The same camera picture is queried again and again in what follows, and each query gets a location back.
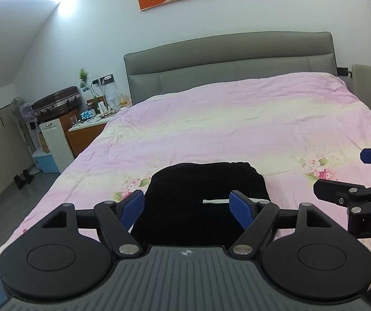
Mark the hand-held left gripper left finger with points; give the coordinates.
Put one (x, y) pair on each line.
(133, 206)

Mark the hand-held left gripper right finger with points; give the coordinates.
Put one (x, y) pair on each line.
(241, 210)

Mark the black pants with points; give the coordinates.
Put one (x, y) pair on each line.
(192, 201)

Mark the brown nightstand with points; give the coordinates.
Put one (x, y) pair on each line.
(85, 137)

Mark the bed with pink sheet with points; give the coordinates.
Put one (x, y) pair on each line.
(224, 120)

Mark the light blue storage box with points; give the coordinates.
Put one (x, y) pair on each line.
(46, 162)

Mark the white appliance box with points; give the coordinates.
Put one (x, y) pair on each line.
(56, 144)

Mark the blue tissue box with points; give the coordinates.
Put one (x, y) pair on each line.
(87, 114)

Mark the drinking glass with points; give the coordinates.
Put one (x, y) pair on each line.
(73, 121)

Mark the pair of black shoes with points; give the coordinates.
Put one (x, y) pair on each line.
(23, 179)

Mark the brown suitcase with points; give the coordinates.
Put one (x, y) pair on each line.
(56, 102)

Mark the small green plant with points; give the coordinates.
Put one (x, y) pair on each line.
(83, 75)

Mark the white standing fan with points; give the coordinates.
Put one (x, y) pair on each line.
(23, 113)

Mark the grey padded headboard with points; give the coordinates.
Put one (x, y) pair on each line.
(230, 58)

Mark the black wall plug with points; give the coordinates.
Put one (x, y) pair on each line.
(343, 72)

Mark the wall power socket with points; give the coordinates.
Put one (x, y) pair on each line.
(105, 79)

